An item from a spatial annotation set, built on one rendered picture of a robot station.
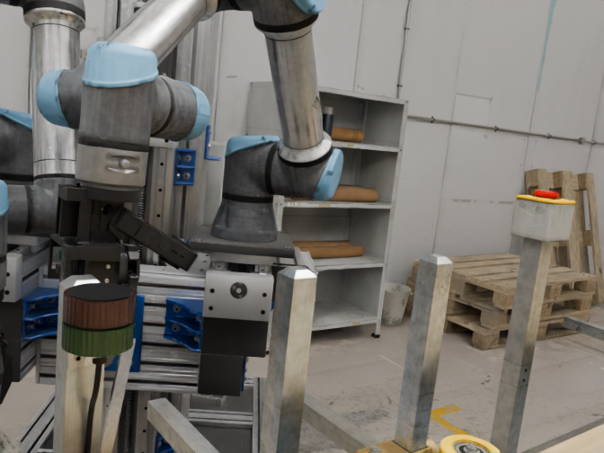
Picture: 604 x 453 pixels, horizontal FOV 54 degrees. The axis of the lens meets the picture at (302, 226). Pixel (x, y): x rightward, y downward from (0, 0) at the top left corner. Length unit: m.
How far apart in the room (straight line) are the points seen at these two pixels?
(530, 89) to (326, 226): 2.35
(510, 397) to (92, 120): 0.83
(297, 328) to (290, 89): 0.54
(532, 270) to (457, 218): 3.90
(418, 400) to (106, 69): 0.61
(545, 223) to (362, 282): 3.09
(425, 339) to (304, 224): 3.08
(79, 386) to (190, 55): 1.02
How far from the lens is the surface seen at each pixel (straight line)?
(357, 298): 4.12
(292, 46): 1.08
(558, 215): 1.05
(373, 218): 3.96
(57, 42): 1.06
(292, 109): 1.14
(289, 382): 0.73
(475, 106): 4.96
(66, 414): 0.61
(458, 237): 5.02
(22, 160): 1.37
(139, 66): 0.66
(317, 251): 3.65
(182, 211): 1.50
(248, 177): 1.28
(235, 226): 1.28
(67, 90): 0.82
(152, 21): 0.93
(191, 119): 0.75
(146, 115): 0.67
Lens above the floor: 1.29
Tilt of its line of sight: 9 degrees down
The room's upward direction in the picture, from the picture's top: 6 degrees clockwise
